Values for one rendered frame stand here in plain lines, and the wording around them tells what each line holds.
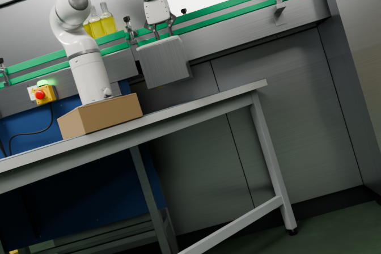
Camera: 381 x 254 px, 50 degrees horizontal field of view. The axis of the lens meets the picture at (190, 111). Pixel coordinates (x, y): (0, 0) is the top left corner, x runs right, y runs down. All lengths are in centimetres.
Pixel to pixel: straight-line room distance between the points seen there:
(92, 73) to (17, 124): 61
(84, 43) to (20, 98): 54
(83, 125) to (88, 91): 16
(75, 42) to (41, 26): 75
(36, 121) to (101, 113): 59
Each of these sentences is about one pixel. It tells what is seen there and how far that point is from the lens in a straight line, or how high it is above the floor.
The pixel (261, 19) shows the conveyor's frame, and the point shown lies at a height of 100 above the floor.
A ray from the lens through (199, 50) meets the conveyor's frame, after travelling 187.
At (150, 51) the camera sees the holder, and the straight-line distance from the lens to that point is 161.
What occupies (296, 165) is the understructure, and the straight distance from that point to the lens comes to 214.
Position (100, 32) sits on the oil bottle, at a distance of 199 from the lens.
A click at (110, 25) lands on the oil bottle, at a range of 198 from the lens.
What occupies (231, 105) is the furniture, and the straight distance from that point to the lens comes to 184.
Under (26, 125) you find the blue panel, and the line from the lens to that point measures 199.
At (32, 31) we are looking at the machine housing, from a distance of 230.
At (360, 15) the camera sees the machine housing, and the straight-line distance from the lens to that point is 180.
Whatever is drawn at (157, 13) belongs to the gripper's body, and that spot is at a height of 114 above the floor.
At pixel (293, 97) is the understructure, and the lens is 210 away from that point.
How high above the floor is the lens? 76
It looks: 2 degrees down
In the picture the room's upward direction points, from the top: 17 degrees counter-clockwise
